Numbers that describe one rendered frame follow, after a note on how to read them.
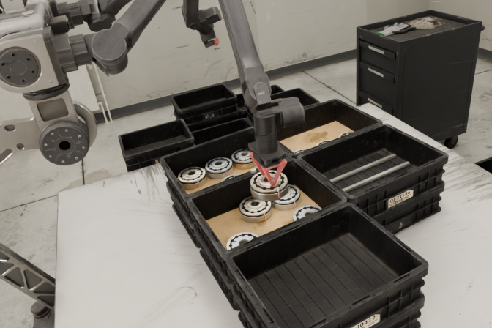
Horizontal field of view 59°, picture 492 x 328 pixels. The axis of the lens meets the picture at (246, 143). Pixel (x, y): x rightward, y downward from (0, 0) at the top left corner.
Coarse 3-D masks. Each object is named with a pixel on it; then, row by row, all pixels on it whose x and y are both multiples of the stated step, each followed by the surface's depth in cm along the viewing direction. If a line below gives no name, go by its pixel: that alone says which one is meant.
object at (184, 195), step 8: (248, 128) 171; (224, 136) 167; (200, 144) 164; (176, 152) 161; (160, 160) 157; (168, 168) 152; (256, 168) 145; (168, 176) 150; (240, 176) 142; (176, 184) 142; (216, 184) 139; (184, 192) 138; (200, 192) 137; (184, 200) 137
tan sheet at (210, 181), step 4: (204, 168) 168; (236, 168) 165; (248, 168) 164; (252, 168) 164; (236, 172) 163; (240, 172) 162; (244, 172) 162; (208, 180) 160; (212, 180) 160; (216, 180) 160; (220, 180) 159; (204, 184) 158; (208, 184) 158; (212, 184) 157; (196, 188) 156; (200, 188) 156; (188, 192) 155; (192, 192) 155
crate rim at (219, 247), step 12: (240, 180) 140; (204, 192) 136; (336, 192) 128; (192, 204) 132; (336, 204) 123; (312, 216) 120; (204, 228) 122; (216, 240) 116; (252, 240) 114; (228, 252) 112
